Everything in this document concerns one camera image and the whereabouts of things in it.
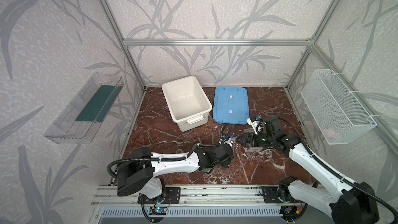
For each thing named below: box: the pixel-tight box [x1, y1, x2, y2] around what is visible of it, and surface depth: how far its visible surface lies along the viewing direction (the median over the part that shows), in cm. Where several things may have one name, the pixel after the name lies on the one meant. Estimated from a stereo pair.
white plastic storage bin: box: [161, 75, 213, 133], surface depth 105 cm
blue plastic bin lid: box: [212, 86, 250, 125], surface depth 112 cm
